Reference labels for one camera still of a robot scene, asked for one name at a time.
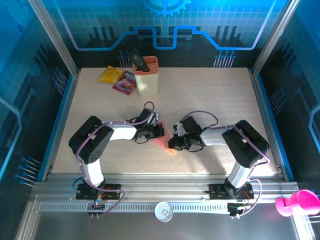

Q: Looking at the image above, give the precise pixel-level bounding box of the cream knife block orange top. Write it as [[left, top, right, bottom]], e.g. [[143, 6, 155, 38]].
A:
[[133, 56, 160, 98]]

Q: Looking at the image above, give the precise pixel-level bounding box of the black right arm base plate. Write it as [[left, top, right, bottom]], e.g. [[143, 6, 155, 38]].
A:
[[208, 183, 255, 201]]

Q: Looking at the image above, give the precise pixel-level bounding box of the aluminium side rail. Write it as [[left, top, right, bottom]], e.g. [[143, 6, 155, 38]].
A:
[[248, 68, 293, 182], [41, 69, 81, 182]]

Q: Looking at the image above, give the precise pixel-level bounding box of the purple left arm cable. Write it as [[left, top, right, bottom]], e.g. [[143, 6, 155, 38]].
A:
[[75, 100, 155, 219]]

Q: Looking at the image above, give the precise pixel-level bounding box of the white round lid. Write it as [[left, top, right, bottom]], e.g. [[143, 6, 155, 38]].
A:
[[154, 201, 174, 223]]

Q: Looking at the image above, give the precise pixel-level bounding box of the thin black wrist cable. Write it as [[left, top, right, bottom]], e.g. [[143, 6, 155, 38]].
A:
[[186, 143, 205, 153], [134, 133, 148, 144]]

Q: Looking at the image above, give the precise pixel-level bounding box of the thin black left wrist cable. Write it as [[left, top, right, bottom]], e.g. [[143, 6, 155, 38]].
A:
[[134, 133, 148, 144]]

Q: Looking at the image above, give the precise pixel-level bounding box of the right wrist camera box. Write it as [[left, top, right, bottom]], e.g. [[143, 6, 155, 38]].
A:
[[173, 121, 185, 136]]

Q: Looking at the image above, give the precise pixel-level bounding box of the aluminium front frame rail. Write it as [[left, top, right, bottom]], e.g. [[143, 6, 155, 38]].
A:
[[32, 172, 300, 203]]

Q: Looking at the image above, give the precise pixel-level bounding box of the black handled knife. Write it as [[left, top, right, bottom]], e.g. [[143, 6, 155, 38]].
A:
[[128, 48, 151, 75]]

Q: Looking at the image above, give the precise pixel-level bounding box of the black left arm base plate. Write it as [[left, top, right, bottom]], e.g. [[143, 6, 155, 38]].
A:
[[75, 183, 125, 201]]

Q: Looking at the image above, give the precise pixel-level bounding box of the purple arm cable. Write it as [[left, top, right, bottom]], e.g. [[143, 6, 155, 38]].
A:
[[178, 110, 271, 220], [75, 100, 155, 219]]

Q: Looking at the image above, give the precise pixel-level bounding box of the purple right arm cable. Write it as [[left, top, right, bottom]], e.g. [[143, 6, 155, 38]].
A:
[[178, 110, 271, 220]]

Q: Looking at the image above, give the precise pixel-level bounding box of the purple snack bag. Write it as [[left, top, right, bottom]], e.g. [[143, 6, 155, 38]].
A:
[[111, 70, 138, 96]]

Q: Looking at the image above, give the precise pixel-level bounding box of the aluminium frame post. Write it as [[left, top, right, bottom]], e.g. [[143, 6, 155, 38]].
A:
[[252, 0, 301, 72], [27, 0, 81, 76]]

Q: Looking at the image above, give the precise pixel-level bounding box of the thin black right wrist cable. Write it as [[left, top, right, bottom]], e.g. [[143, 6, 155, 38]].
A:
[[186, 143, 205, 153]]

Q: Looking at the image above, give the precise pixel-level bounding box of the grey slotted cable duct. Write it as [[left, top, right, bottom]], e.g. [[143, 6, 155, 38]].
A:
[[38, 201, 232, 214]]

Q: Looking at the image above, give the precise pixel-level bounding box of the magenta plastic stand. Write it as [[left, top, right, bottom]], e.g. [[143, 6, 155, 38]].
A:
[[275, 189, 320, 217]]

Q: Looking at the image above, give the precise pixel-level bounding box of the yellow snack bag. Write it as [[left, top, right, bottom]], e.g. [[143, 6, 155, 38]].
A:
[[96, 65, 126, 85]]

